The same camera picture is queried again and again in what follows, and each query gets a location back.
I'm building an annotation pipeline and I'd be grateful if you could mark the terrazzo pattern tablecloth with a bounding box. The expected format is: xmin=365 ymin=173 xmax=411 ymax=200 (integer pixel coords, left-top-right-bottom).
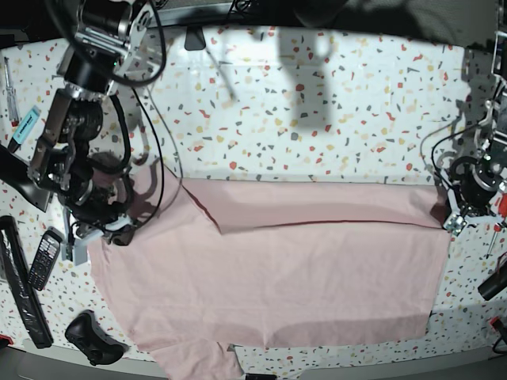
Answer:
xmin=1 ymin=26 xmax=506 ymax=378

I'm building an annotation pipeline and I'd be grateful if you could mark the black cordless phone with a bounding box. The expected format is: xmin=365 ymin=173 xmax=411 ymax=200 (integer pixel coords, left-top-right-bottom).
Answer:
xmin=28 ymin=227 xmax=63 ymax=291

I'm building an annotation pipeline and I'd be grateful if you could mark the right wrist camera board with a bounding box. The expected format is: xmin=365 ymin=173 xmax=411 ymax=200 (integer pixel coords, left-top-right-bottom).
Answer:
xmin=61 ymin=241 xmax=89 ymax=266

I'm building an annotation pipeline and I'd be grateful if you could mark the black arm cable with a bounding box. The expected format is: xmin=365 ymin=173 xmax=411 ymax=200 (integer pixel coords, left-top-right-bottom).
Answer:
xmin=110 ymin=0 xmax=187 ymax=238

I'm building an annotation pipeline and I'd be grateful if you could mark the long black bar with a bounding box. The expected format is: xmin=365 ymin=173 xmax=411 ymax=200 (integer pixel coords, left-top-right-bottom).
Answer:
xmin=1 ymin=215 xmax=53 ymax=349

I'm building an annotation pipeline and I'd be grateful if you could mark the pink T-shirt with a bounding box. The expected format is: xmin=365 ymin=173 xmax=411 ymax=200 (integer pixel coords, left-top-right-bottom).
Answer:
xmin=88 ymin=176 xmax=449 ymax=379

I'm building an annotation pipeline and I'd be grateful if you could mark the black game controller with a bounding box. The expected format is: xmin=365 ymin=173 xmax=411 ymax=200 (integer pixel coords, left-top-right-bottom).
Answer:
xmin=64 ymin=310 xmax=129 ymax=366

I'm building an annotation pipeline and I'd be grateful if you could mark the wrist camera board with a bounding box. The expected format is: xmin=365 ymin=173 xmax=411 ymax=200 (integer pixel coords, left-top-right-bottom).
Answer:
xmin=443 ymin=212 xmax=468 ymax=237
xmin=61 ymin=241 xmax=89 ymax=266

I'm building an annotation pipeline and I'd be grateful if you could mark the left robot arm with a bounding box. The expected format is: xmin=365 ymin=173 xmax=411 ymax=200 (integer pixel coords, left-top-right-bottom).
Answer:
xmin=448 ymin=29 xmax=506 ymax=219

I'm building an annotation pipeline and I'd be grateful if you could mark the teal highlighter marker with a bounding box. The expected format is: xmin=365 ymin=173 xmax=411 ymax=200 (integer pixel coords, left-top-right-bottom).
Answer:
xmin=7 ymin=105 xmax=40 ymax=154

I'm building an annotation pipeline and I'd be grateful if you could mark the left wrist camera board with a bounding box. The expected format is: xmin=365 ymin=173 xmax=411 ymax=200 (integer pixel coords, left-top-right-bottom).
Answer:
xmin=443 ymin=212 xmax=468 ymax=237

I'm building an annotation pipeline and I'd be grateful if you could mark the black cylindrical tool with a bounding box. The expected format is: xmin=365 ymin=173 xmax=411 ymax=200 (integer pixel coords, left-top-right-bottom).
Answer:
xmin=478 ymin=266 xmax=507 ymax=301

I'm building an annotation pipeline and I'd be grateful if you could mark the black stapler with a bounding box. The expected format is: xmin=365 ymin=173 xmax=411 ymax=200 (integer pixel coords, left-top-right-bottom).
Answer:
xmin=1 ymin=146 xmax=51 ymax=212

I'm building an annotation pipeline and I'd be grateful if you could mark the black mount bracket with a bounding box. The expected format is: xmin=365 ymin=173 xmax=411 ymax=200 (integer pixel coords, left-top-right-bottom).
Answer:
xmin=184 ymin=28 xmax=207 ymax=51

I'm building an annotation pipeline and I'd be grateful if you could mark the red and black clamp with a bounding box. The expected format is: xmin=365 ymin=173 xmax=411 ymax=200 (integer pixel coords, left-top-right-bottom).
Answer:
xmin=490 ymin=317 xmax=506 ymax=355

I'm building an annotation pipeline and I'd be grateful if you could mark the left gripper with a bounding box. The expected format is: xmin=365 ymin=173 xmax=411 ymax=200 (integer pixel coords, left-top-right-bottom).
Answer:
xmin=449 ymin=156 xmax=503 ymax=216

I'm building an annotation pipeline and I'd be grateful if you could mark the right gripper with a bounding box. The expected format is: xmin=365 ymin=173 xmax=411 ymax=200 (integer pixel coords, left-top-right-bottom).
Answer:
xmin=59 ymin=159 xmax=134 ymax=241

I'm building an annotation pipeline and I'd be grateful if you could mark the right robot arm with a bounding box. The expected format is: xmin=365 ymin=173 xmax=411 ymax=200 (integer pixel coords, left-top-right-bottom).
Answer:
xmin=28 ymin=1 xmax=160 ymax=246

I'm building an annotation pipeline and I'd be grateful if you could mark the red-handled screwdriver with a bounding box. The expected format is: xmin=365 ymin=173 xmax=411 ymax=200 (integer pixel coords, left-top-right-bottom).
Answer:
xmin=486 ymin=194 xmax=506 ymax=258

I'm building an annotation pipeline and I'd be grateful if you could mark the clear-handled screwdriver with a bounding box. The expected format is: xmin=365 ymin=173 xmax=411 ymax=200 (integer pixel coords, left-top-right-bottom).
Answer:
xmin=4 ymin=57 xmax=20 ymax=127

